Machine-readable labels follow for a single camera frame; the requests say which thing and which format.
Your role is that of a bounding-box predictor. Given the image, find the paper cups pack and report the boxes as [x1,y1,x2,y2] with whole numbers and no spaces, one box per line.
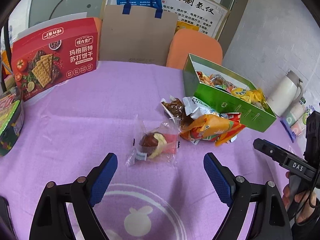
[280,96,315,142]

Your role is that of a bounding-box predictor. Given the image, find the brown dried snack packet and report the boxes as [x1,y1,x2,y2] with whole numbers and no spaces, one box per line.
[161,96,193,129]

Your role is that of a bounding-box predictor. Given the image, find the green cardboard box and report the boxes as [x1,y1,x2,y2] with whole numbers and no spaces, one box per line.
[183,54,277,132]

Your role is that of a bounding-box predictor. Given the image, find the purple table cloth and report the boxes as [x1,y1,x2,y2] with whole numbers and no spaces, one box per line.
[1,62,299,239]

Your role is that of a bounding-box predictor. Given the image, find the orange chair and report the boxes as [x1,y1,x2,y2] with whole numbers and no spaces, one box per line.
[94,17,102,45]
[166,29,223,69]

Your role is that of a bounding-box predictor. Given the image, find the dark round snack tin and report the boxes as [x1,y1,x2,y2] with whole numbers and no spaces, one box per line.
[0,87,24,157]

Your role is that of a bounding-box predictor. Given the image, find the brown paper bag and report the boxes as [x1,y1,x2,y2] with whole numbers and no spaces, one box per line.
[99,5,178,66]

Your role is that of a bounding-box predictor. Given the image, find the orange green snack bag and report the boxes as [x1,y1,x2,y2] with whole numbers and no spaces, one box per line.
[180,113,246,146]

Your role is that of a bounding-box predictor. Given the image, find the left orange chair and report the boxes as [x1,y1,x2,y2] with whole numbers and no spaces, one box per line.
[94,17,102,45]

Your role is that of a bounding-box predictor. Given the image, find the white thermos bottle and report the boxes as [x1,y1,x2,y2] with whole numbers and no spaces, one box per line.
[267,70,304,116]

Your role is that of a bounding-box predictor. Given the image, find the white blue cartoon snack bag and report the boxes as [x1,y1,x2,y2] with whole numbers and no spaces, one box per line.
[182,96,220,120]

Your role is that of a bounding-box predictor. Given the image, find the red cracker box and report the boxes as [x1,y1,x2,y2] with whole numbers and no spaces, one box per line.
[11,17,99,101]

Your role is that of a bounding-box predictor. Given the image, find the yellow cake packet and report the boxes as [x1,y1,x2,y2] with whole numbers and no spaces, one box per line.
[231,88,269,110]

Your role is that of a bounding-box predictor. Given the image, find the red popcorn snack packet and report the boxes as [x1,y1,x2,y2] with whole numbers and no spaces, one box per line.
[197,71,221,87]

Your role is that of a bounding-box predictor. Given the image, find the right orange chair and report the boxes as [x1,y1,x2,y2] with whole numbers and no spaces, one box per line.
[166,29,223,69]

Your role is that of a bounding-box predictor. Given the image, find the wall poster chinese text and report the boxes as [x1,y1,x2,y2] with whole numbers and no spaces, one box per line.
[162,0,229,39]

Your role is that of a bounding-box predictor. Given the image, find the right hand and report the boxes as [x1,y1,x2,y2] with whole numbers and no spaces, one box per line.
[282,171,319,226]

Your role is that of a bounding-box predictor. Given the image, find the clear packet colourful pastry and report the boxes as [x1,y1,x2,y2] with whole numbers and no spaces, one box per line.
[126,116,181,166]

